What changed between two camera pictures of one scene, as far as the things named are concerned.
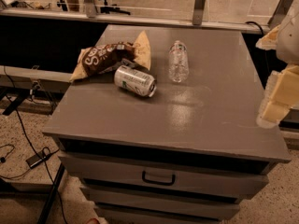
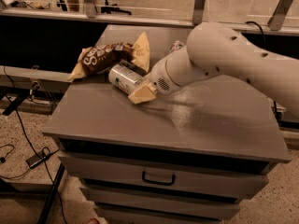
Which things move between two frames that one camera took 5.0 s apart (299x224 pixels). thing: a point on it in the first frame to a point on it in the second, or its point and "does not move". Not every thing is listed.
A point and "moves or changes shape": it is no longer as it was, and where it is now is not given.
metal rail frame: x=89 y=12 does not move
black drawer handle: x=159 y=182 does not move
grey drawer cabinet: x=191 y=153 does not move
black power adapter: x=35 y=161 does not move
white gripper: x=290 y=41 to x=159 y=75
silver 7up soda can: x=135 y=80 moves or changes shape
